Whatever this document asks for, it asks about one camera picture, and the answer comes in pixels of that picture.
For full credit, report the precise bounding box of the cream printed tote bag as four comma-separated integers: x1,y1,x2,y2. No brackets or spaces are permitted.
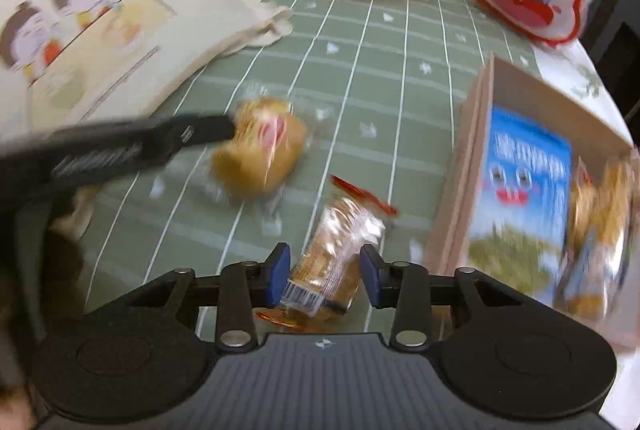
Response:
0,0,266,138

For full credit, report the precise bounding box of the round bread packet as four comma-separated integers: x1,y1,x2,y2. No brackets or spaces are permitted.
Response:
210,82,313,205

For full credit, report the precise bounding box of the white patterned table cover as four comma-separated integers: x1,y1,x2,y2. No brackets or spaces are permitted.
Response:
532,37,628,123

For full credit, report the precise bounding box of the clear red-edged wafer packet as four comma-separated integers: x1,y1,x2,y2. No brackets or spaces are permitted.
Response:
252,175,401,328

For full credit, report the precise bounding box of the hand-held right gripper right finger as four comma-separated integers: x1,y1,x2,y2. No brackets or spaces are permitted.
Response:
360,244,531,352

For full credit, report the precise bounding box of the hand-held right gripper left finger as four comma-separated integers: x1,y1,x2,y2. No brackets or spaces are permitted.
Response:
117,242,292,353

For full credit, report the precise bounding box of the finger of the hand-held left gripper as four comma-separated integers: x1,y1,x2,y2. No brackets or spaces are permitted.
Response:
150,112,236,157

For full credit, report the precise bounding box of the blue cartoon face packet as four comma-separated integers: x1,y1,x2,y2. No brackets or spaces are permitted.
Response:
467,104,573,305

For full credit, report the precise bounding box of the clear round cracker packet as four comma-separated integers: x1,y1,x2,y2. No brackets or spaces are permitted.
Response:
555,155,640,321

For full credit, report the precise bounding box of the green checked tablecloth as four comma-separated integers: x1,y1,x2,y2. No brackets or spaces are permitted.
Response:
80,0,546,341

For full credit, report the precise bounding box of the pink cardboard box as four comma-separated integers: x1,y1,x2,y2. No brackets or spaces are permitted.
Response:
425,52,640,351

